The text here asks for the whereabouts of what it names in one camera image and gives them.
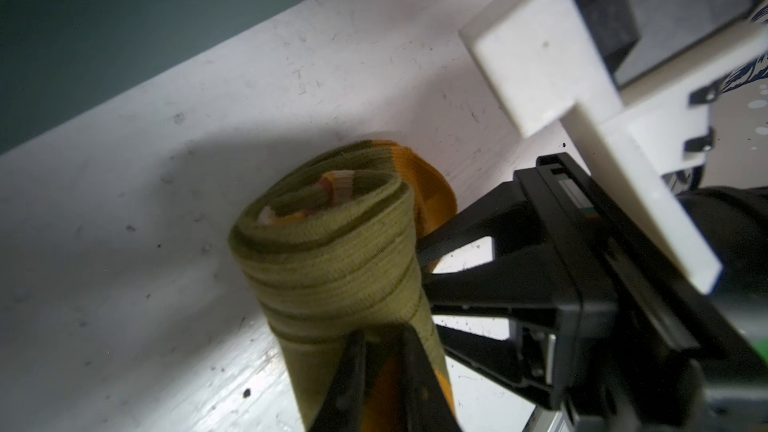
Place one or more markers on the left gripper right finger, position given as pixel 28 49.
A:
pixel 425 405

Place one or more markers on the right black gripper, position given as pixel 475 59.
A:
pixel 604 328

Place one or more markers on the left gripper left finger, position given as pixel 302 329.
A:
pixel 342 409

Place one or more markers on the olive striped sock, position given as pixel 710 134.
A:
pixel 330 249

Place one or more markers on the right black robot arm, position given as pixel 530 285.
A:
pixel 604 328

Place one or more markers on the green compartment tray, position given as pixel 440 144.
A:
pixel 60 58

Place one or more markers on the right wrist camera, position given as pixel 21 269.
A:
pixel 631 82

